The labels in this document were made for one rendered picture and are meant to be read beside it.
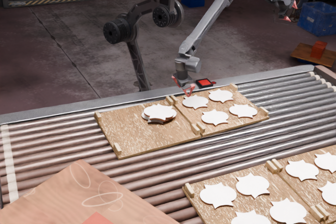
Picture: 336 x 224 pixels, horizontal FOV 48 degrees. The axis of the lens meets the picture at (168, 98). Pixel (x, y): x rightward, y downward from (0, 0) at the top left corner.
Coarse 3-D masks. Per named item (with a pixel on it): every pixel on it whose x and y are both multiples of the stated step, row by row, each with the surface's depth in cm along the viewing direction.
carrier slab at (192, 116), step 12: (180, 96) 204; (204, 96) 206; (240, 96) 209; (180, 108) 194; (192, 108) 195; (204, 108) 196; (216, 108) 196; (228, 108) 197; (192, 120) 185; (228, 120) 188; (240, 120) 188; (252, 120) 189; (204, 132) 178; (216, 132) 180
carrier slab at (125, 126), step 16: (112, 112) 186; (128, 112) 187; (176, 112) 190; (112, 128) 175; (128, 128) 176; (144, 128) 177; (160, 128) 178; (176, 128) 179; (112, 144) 165; (128, 144) 166; (144, 144) 167; (160, 144) 168; (176, 144) 171
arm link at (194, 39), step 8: (216, 0) 190; (224, 0) 189; (208, 8) 190; (216, 8) 188; (208, 16) 188; (216, 16) 189; (200, 24) 187; (208, 24) 187; (192, 32) 187; (200, 32) 185; (184, 40) 185; (192, 40) 184; (200, 40) 188; (192, 48) 188
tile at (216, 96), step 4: (208, 92) 209; (212, 92) 208; (216, 92) 208; (220, 92) 209; (224, 92) 209; (228, 92) 209; (212, 96) 204; (216, 96) 205; (220, 96) 205; (224, 96) 205; (228, 96) 206; (212, 100) 202; (216, 100) 201; (220, 100) 201; (224, 100) 202; (228, 100) 204; (232, 100) 204
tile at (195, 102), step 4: (192, 96) 203; (196, 96) 203; (200, 96) 204; (184, 100) 199; (188, 100) 199; (192, 100) 199; (196, 100) 200; (200, 100) 200; (204, 100) 200; (184, 104) 195; (188, 104) 196; (192, 104) 196; (196, 104) 196; (200, 104) 197; (204, 104) 197; (196, 108) 194
